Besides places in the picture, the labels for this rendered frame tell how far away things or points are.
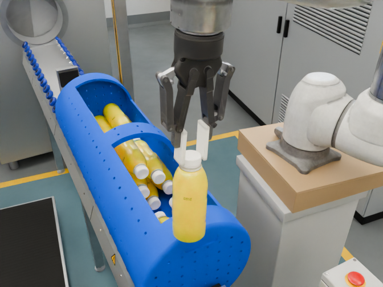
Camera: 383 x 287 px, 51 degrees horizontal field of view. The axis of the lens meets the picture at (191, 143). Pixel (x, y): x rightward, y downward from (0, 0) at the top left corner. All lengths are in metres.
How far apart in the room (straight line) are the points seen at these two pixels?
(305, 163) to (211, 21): 0.80
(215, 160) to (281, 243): 1.80
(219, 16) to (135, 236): 0.53
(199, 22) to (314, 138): 0.75
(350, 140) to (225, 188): 1.75
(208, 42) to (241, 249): 0.55
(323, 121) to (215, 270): 0.53
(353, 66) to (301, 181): 1.33
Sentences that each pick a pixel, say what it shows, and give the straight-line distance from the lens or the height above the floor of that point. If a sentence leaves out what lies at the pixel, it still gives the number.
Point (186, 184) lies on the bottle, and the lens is 0.71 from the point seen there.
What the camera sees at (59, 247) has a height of 0.15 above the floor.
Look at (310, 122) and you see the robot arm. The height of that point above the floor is 1.24.
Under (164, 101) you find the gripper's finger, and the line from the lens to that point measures 0.63.
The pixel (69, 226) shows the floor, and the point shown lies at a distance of 2.67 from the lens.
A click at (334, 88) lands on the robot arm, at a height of 1.34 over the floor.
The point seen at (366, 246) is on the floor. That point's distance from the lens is 2.66.
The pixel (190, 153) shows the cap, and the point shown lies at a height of 1.43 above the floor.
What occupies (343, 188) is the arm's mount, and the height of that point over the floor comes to 1.04.
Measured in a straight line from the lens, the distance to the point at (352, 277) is 0.99.
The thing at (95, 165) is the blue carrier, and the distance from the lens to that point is 1.14.
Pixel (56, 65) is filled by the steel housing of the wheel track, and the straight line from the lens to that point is 2.46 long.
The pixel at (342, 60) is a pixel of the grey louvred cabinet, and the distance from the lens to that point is 2.53.
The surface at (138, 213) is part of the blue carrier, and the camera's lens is 0.93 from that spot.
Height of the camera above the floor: 1.85
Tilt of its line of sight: 34 degrees down
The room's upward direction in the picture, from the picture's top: straight up
